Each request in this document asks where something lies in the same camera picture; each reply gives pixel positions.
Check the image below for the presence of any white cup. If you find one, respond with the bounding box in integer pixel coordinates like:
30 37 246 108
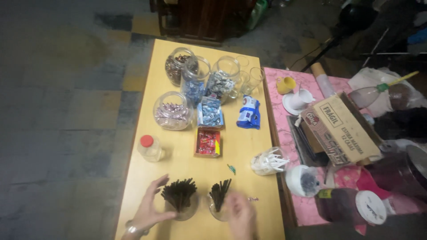
290 88 316 110

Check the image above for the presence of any open box of red candies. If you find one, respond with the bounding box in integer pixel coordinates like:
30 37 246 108
194 127 221 158

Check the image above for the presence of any yellow cup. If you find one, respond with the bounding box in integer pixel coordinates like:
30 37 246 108
276 76 297 95

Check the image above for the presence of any glass jar of blue candies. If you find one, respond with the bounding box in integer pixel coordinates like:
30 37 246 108
180 56 211 108

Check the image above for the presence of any plastic bottle with yellow stick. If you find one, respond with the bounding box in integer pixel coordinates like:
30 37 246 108
348 71 420 109

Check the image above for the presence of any open box of blue candies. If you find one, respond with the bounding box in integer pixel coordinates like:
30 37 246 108
197 97 225 129

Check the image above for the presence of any glass jar of brown candies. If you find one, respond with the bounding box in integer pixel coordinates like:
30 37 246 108
165 47 197 87

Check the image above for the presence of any blue and white packet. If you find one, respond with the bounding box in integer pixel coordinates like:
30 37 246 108
236 95 261 130

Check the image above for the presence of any brown jar with white lid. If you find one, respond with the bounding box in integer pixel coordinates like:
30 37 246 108
315 188 388 226

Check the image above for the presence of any glass jar of silver candies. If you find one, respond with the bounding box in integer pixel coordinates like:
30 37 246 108
205 56 241 105

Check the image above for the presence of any round jar of pink candies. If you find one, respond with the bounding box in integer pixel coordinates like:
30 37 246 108
153 91 194 131

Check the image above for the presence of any person's left hand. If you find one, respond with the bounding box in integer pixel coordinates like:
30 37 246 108
132 174 177 230

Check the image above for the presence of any printed cardboard box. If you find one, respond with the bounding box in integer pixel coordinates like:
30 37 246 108
300 92 383 166

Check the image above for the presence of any pink tablecloth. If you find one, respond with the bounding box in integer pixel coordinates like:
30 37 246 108
263 67 427 235

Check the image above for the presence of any cardboard tube with plastic roll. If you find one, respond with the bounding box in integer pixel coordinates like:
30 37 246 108
310 62 336 99

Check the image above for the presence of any green plastic bottle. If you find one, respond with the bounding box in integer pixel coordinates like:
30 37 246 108
247 0 269 31

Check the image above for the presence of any large dark pot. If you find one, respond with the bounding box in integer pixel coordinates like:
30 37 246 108
365 145 427 198

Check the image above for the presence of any narrow glass of black straws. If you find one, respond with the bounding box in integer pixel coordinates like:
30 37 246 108
208 179 234 222

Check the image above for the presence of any empty drinking glass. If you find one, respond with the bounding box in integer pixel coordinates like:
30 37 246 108
235 55 250 72
230 71 250 99
241 67 265 96

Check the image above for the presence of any person's right hand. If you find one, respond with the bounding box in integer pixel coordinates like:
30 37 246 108
224 192 259 240

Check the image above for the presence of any plastic jar with red lid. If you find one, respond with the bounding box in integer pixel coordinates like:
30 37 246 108
137 135 165 163

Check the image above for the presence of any black stand lamp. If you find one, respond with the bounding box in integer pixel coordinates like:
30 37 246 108
300 3 379 72

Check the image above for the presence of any dark wooden cabinet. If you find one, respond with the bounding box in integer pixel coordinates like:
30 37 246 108
149 0 258 43

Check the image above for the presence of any white plastic bag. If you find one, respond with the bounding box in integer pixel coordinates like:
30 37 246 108
348 67 427 118

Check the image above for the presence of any dark metal tray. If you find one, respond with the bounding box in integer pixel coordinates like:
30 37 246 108
286 115 330 168

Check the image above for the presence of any white tub with dark contents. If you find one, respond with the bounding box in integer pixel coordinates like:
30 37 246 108
285 165 321 198

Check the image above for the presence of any clear jar of white sticks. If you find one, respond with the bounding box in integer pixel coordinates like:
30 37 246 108
250 147 290 176

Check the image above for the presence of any wide glass of black straws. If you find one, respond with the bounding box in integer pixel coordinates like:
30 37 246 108
160 178 201 221

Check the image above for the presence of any white saucer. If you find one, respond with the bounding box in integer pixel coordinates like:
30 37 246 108
282 93 313 116

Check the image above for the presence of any silver bracelet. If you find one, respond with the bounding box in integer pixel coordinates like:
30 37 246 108
125 220 149 238

